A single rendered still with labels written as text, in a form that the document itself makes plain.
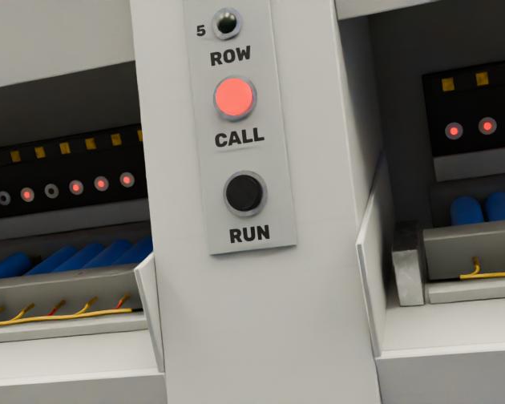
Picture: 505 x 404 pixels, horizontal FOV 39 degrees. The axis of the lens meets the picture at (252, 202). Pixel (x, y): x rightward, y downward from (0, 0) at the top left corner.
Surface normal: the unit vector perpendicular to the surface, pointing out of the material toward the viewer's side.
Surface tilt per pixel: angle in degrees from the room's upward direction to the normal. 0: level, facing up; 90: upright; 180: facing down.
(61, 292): 109
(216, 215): 90
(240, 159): 90
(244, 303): 90
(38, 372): 19
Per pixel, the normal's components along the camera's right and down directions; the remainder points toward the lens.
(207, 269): -0.27, -0.06
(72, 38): -0.22, 0.26
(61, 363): -0.19, -0.96
